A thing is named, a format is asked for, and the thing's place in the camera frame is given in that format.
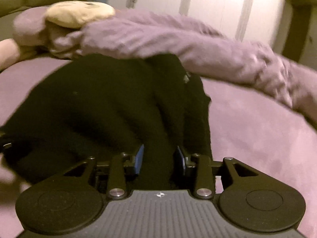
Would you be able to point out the cream plush toy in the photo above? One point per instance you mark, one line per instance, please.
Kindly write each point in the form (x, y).
(79, 13)

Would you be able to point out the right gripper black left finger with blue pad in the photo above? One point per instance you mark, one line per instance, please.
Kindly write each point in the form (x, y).
(115, 177)

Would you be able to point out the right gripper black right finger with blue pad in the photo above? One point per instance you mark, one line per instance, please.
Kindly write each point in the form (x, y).
(199, 172)

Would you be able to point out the pink pillow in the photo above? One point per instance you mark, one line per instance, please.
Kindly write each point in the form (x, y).
(12, 53)

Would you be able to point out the white wardrobe with handles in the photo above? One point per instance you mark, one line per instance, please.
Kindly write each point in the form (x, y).
(255, 20)

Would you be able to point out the black fleece garment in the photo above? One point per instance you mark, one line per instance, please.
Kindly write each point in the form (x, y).
(100, 106)

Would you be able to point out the purple rumpled duvet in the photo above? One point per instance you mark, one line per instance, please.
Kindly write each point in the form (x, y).
(202, 50)

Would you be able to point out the purple bed sheet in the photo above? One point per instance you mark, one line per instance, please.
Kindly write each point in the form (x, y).
(244, 124)

